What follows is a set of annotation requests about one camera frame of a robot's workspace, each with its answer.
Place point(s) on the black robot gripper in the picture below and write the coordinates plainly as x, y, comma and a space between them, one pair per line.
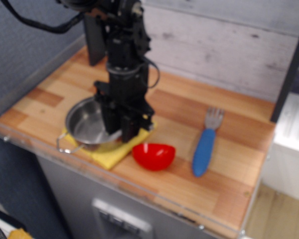
122, 100

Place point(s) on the stainless steel pot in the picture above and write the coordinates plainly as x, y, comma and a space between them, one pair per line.
85, 124

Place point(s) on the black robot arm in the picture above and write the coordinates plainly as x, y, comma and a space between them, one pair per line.
126, 40

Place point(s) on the yellow folded cloth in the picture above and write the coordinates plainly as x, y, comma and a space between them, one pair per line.
109, 154

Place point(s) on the red plastic bowl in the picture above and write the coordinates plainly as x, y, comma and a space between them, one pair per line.
154, 156

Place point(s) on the grey toy fridge cabinet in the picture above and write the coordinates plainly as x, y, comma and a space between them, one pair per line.
94, 209

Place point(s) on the clear acrylic table guard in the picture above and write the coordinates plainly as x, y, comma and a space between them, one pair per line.
218, 201

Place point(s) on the yellow object bottom left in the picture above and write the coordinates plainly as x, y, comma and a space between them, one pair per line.
19, 234

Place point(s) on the white toy sink unit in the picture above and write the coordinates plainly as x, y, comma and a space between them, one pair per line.
281, 169

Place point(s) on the blue handled metal fork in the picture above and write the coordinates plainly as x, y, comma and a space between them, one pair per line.
204, 149

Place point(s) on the black vertical post left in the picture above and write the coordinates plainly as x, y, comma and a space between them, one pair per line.
94, 35

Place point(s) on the black vertical post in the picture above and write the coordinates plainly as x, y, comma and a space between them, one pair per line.
287, 85
94, 35

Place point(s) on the black vertical post right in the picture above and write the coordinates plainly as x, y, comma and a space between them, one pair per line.
287, 85

